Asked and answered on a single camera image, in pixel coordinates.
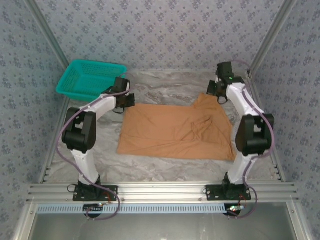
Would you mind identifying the tan t-shirt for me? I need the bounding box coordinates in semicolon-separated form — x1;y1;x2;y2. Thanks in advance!
116;92;238;162

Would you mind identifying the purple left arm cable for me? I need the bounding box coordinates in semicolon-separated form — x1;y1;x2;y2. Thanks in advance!
56;73;131;221

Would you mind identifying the aluminium frame post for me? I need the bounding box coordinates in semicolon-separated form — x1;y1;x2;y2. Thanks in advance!
24;0;71;68
246;0;300;76

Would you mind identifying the teal plastic basket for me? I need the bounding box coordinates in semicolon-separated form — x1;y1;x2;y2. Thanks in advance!
55;59;128;105

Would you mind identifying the grey metal lower panel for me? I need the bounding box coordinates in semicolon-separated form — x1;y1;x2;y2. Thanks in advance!
12;201;311;240

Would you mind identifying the light blue slotted cable duct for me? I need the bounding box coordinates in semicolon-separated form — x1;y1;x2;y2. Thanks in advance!
37;202;247;215

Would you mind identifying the aluminium mounting rail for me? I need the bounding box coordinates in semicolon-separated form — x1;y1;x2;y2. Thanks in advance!
27;182;300;203

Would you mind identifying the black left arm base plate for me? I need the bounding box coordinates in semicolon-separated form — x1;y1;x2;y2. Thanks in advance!
72;184;119;202

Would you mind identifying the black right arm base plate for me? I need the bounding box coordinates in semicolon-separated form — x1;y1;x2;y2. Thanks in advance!
205;184;252;202

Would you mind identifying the small circuit board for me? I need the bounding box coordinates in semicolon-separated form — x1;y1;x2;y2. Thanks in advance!
226;204;247;216

